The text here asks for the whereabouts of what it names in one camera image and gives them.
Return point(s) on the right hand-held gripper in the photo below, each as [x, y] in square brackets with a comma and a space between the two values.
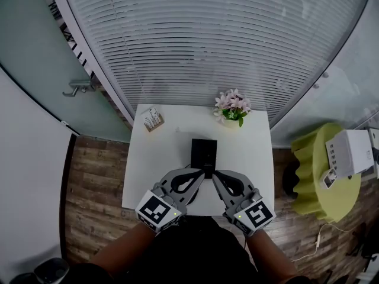
[254, 214]

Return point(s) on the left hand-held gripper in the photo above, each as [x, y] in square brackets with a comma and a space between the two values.
[155, 210]

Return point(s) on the black telephone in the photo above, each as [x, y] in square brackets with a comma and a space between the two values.
[203, 154]

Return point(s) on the person's left forearm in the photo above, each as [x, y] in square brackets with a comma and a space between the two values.
[124, 250]

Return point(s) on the person's right forearm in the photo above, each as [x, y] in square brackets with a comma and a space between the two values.
[271, 253]

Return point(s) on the white table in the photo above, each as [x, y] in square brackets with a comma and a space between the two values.
[160, 164]

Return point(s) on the black round bin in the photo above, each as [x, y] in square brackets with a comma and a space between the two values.
[289, 180]

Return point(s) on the wooden holder with white sticks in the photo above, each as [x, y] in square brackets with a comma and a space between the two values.
[153, 120]

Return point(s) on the person's black clothing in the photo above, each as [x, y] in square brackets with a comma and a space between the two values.
[195, 253]

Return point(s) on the pink flowers in white pot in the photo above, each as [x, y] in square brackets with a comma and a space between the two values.
[232, 108]

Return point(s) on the green round side table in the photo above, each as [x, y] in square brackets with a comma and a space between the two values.
[340, 197]

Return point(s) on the white cardboard box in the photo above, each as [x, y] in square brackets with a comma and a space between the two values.
[349, 152]

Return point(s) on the white window blinds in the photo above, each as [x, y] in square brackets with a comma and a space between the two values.
[192, 40]

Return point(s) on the black chair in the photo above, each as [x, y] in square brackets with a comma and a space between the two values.
[367, 244]

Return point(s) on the white panel with black edge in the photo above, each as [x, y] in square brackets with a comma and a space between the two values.
[29, 173]

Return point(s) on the glossy black bowl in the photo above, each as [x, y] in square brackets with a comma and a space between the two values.
[51, 271]

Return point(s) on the frosted glass door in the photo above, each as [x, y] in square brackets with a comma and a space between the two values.
[38, 55]

